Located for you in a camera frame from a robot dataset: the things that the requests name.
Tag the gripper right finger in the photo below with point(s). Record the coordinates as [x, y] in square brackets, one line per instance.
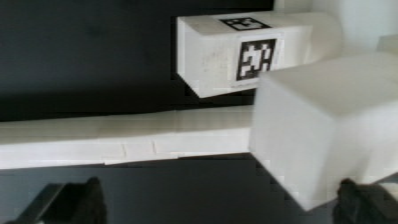
[366, 203]

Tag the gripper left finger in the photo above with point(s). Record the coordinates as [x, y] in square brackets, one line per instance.
[68, 204]

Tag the white chair leg with marker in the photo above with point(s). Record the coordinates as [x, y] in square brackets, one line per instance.
[324, 135]

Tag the white chair leg block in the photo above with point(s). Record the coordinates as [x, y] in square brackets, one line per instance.
[235, 45]

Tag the white chair seat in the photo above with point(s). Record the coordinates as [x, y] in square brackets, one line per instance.
[368, 17]

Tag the white U-shaped obstacle fence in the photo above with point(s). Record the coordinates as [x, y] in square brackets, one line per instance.
[116, 139]

